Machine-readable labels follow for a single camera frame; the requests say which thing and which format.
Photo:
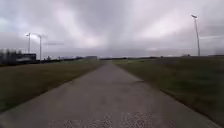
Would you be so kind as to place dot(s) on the distant flat building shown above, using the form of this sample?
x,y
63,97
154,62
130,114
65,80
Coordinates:
x,y
91,57

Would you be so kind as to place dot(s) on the grey concrete path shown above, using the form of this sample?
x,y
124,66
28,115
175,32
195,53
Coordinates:
x,y
106,96

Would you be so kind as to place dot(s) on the distant lamp pole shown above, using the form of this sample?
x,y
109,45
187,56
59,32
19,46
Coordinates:
x,y
29,43
40,48

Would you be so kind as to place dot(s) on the grass field with buildings behind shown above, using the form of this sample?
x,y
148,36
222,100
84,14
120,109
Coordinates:
x,y
40,78

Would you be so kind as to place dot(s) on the grass field with lamp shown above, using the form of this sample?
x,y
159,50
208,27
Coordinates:
x,y
186,76

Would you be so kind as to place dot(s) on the tall thin street lamp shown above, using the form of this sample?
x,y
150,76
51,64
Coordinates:
x,y
197,38

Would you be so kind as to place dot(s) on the row of trees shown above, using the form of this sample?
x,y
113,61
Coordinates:
x,y
8,57

